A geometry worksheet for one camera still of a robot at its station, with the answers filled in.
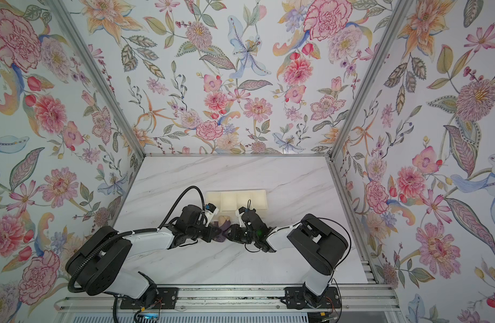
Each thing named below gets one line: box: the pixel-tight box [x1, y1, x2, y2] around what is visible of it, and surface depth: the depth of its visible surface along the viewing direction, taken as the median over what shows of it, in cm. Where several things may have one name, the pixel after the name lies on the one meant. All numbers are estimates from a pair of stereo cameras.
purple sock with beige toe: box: [212, 215, 231, 243], surface depth 91 cm
